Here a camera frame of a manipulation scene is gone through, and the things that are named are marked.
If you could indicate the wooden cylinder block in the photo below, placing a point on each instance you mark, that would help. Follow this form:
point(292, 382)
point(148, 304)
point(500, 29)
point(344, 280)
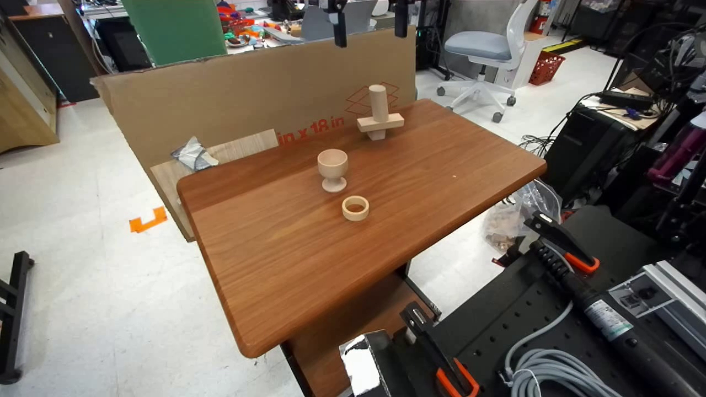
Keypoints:
point(378, 103)

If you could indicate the rectangular wooden plank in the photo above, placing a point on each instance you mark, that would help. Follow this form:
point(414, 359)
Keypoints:
point(393, 122)

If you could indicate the wooden goblet block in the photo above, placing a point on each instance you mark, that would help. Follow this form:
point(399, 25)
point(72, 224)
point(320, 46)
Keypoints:
point(332, 165)

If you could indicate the white grey office chair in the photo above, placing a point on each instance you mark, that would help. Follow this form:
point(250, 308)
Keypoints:
point(481, 45)

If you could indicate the red basket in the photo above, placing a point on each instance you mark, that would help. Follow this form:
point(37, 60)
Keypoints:
point(546, 68)

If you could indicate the green board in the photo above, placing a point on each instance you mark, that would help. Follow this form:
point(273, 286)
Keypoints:
point(173, 29)

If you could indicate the large cardboard sheet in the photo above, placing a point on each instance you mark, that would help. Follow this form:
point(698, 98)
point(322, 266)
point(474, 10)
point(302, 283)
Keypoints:
point(168, 103)

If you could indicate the crumpled white paper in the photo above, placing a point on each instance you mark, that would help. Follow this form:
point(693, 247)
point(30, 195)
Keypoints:
point(193, 154)

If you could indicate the clear plastic bag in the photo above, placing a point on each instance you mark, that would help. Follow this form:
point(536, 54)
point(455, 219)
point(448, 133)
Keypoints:
point(507, 224)

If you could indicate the black equipment cart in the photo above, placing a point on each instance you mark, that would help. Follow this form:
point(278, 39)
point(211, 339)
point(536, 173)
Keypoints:
point(588, 154)

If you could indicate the orange floor tape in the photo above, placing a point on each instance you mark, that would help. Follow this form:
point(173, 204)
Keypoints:
point(147, 222)

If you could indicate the dark cabinet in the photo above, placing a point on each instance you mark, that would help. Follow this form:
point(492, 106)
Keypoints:
point(58, 52)

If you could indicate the wooden lower table shelf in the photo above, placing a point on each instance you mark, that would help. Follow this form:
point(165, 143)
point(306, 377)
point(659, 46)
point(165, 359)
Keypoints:
point(361, 316)

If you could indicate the light wooden cabinet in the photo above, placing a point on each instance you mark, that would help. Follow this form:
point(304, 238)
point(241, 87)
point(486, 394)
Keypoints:
point(24, 103)

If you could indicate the printed label sheet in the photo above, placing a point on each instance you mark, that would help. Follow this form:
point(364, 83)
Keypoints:
point(641, 296)

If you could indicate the black ribbed cylinder tool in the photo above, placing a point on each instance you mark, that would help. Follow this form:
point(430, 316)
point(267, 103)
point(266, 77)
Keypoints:
point(625, 339)

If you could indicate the black floor stand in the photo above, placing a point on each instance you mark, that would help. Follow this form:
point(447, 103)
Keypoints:
point(13, 316)

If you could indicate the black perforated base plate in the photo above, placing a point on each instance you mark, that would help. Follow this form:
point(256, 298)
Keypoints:
point(500, 316)

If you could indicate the aluminium profile rail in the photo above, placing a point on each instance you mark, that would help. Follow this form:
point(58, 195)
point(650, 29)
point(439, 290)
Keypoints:
point(679, 304)

